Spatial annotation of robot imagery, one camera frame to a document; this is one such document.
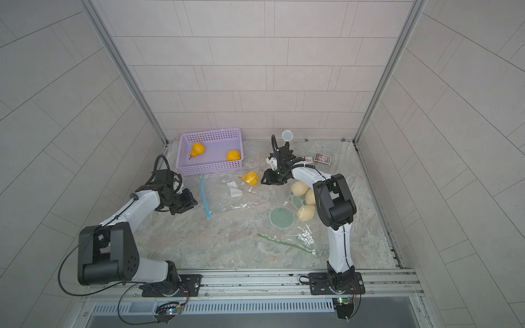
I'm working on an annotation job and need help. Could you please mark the blue zip-top bag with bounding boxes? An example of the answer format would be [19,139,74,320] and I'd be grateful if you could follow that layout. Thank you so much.
[199,169,270,218]

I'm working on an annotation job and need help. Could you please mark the yellow pear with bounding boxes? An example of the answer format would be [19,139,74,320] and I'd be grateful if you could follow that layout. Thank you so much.
[241,171,259,186]
[226,150,241,161]
[189,142,205,159]

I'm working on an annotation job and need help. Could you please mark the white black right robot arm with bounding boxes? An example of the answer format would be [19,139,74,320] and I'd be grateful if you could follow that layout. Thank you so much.
[261,137,364,295]

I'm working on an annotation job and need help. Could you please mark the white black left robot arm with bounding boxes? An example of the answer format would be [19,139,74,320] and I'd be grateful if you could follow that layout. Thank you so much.
[77,169,197,296]

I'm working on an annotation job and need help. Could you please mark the green zip-top bag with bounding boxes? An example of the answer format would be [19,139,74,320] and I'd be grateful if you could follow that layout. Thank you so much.
[257,191,317,255]

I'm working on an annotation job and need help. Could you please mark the pale round fruit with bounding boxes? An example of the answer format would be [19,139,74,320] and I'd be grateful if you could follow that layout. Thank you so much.
[305,189,316,206]
[291,180,310,197]
[296,205,316,223]

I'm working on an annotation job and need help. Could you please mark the purple plastic basket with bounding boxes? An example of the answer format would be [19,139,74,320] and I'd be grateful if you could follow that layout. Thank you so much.
[176,128,243,176]

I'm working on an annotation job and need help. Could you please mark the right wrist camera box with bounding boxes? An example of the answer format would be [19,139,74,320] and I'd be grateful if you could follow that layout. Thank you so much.
[266,154,278,171]

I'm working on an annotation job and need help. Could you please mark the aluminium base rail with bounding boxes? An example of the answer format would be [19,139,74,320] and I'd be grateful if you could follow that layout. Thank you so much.
[80,269,425,323]

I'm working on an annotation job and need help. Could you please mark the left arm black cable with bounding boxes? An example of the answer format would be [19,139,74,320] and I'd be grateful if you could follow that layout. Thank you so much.
[57,154,183,325]

